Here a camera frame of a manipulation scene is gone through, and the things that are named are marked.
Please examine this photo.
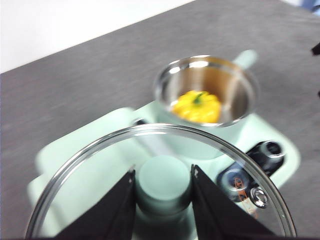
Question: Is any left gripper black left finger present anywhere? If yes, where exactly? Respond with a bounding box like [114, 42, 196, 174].
[53, 169, 137, 240]

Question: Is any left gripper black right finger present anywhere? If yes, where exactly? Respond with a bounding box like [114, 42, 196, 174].
[191, 164, 278, 240]

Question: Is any glass lid with green knob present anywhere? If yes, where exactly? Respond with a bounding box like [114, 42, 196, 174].
[24, 123, 298, 238]

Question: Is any yellow toy pumpkin green stem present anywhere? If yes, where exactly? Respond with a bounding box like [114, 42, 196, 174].
[172, 90, 223, 124]

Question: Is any silver control knob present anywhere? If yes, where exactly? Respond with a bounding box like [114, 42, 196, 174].
[219, 169, 251, 201]
[259, 140, 285, 164]

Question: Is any black control panel strip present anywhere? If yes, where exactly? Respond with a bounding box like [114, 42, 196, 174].
[216, 139, 286, 201]

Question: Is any green steamer pot with handle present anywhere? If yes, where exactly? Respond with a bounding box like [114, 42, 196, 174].
[152, 49, 261, 161]

